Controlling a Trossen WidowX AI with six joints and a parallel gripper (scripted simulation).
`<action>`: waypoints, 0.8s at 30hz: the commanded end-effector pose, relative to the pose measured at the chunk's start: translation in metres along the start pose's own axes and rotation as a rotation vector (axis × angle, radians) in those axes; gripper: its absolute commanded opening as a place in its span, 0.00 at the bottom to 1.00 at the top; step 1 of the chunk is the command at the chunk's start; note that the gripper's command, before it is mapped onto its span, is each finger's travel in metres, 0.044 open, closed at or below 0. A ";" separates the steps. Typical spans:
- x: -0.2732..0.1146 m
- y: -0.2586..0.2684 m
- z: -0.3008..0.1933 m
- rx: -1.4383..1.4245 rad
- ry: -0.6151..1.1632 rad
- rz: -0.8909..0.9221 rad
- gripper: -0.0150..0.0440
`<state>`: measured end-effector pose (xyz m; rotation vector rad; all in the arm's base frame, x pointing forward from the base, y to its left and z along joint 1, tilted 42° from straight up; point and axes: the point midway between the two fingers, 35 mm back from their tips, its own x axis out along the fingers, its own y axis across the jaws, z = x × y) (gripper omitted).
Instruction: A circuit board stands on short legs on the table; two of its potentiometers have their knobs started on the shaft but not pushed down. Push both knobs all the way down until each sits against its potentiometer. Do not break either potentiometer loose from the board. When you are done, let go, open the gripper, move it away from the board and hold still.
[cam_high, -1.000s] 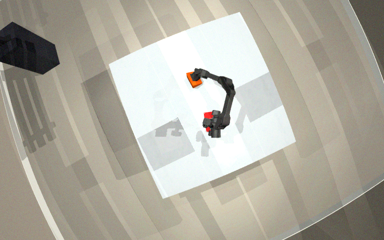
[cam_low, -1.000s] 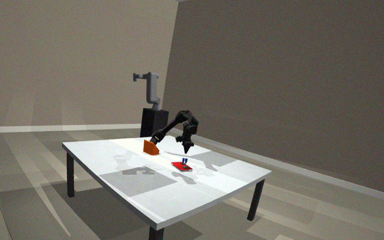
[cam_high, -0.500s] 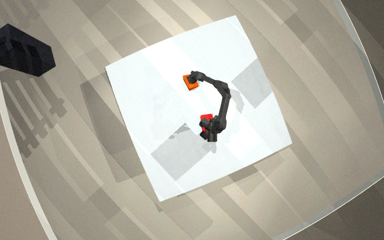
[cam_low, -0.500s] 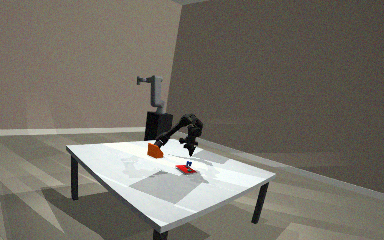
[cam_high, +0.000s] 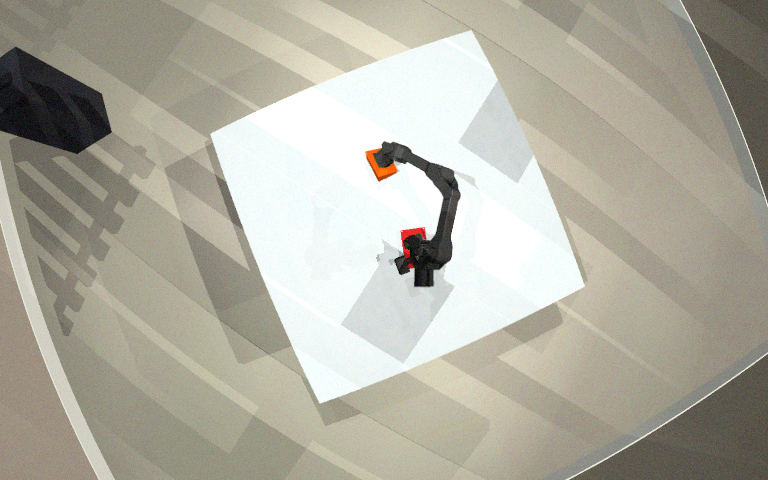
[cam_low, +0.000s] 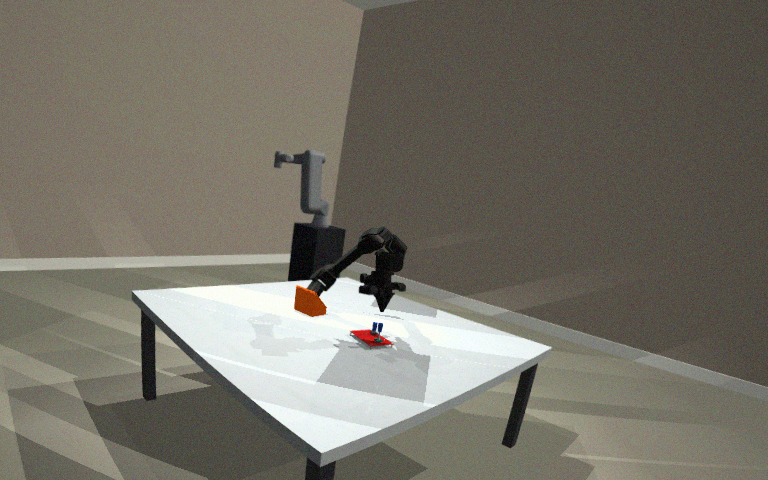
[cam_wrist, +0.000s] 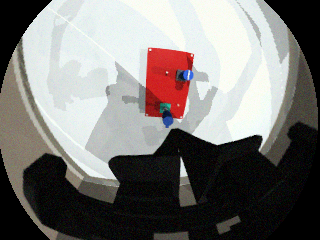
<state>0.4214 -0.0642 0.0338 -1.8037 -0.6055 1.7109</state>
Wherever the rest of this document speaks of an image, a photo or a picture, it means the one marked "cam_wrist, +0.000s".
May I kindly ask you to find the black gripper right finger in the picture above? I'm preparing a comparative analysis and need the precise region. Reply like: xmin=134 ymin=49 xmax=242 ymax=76
xmin=175 ymin=128 xmax=263 ymax=204

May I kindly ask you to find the red circuit board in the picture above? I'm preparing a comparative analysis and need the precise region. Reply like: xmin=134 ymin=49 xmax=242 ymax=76
xmin=145 ymin=48 xmax=195 ymax=128

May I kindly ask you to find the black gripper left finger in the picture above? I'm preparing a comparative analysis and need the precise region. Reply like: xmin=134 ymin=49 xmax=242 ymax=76
xmin=108 ymin=129 xmax=181 ymax=199

